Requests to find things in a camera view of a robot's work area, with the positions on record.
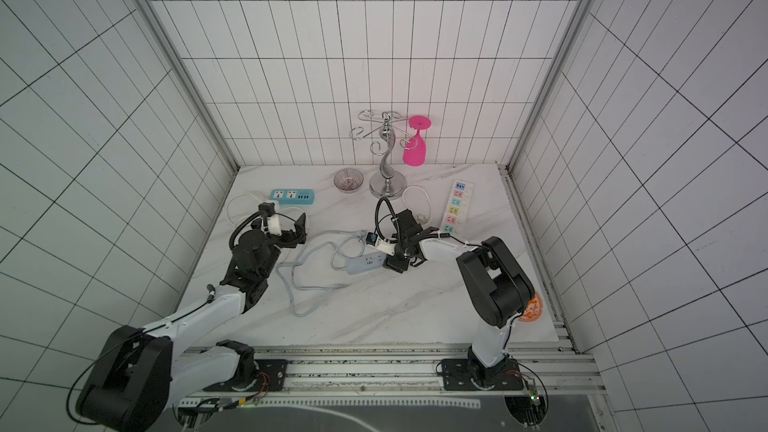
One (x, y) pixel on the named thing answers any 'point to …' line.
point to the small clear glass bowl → (348, 180)
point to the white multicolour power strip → (458, 208)
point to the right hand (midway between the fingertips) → (393, 248)
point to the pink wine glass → (415, 150)
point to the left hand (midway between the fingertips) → (289, 217)
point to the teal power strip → (293, 196)
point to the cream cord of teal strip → (268, 198)
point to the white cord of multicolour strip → (429, 198)
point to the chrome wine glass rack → (385, 184)
